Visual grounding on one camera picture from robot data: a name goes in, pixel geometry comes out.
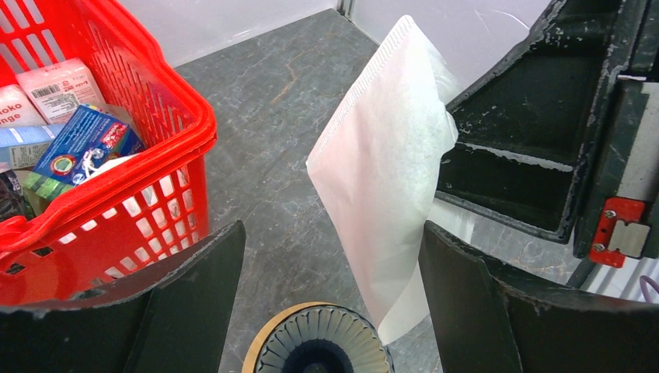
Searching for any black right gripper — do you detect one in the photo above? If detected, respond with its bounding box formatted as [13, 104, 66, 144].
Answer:
[436, 1, 658, 268]

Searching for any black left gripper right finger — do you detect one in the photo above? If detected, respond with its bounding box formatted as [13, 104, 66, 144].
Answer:
[419, 221, 658, 372]

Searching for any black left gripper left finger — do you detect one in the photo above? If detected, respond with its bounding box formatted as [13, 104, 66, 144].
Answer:
[1, 221, 246, 372]

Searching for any wooden dripper holder ring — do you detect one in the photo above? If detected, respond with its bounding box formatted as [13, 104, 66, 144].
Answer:
[242, 302, 336, 373]

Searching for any white paper coffee filter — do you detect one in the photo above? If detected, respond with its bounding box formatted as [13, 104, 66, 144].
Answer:
[306, 15, 460, 344]

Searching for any blue ribbed dripper cone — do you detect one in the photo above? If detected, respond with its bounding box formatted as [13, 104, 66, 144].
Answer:
[242, 302, 395, 372]

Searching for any red plastic shopping basket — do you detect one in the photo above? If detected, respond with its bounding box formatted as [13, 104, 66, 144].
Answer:
[1, 1, 217, 306]

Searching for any dark snack packet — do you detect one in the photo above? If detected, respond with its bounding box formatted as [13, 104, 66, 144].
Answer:
[1, 169, 34, 221]

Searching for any blue toothpaste box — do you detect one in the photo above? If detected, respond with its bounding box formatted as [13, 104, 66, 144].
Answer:
[25, 104, 145, 200]

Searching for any light blue small box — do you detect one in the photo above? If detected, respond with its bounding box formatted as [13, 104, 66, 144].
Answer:
[1, 124, 64, 173]

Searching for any white red carton box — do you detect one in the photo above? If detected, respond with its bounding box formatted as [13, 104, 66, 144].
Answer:
[16, 58, 106, 124]

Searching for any white pink small box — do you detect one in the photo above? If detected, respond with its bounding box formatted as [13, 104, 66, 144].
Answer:
[1, 85, 47, 128]

